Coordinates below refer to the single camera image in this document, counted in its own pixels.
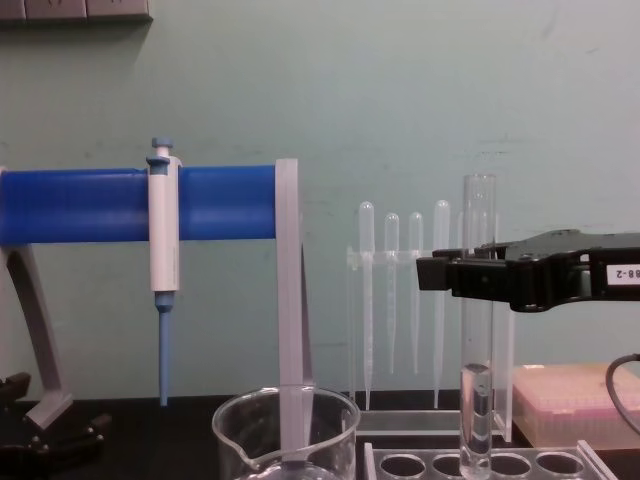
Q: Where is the white pipette with blue tip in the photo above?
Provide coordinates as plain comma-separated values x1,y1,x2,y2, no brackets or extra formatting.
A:
145,137,184,407

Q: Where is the grey wall outlet panel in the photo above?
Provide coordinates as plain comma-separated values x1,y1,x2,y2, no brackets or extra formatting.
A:
0,0,154,26

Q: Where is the clear glass beaker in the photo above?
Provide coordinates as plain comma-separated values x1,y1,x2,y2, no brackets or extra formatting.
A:
211,383,361,480

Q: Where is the clear glass test tube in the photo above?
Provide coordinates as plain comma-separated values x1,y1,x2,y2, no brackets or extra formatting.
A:
459,173,497,471

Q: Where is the clear acrylic dropper rack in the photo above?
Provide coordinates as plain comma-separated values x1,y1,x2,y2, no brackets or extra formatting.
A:
345,209,516,444

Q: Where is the blue and grey pipette stand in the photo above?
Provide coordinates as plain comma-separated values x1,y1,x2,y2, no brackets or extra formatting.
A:
0,158,317,469

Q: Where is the pink pipette tip box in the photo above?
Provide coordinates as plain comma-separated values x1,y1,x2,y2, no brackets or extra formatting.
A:
512,363,640,449

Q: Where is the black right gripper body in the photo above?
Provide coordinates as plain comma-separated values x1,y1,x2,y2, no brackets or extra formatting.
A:
504,229,640,314

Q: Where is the black table cloth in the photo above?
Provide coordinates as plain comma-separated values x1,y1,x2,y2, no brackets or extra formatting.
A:
0,397,640,480

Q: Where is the clear test tube rack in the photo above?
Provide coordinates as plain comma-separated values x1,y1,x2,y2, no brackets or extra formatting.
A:
363,439,614,480

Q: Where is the thin black cable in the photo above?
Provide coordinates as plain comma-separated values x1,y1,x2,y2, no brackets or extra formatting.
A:
605,351,640,436

